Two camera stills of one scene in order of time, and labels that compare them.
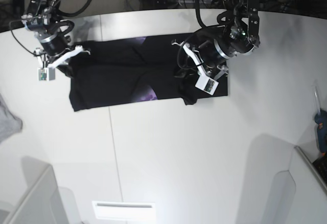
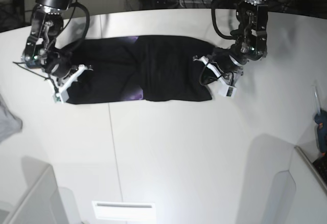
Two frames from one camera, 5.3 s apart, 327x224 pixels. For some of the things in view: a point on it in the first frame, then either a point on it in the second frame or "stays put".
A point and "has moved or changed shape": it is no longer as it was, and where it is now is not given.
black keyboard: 320,165 stays put
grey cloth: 9,124 stays put
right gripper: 208,56 -> 227,63
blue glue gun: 321,119 stays put
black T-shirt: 129,69 has moved or changed shape
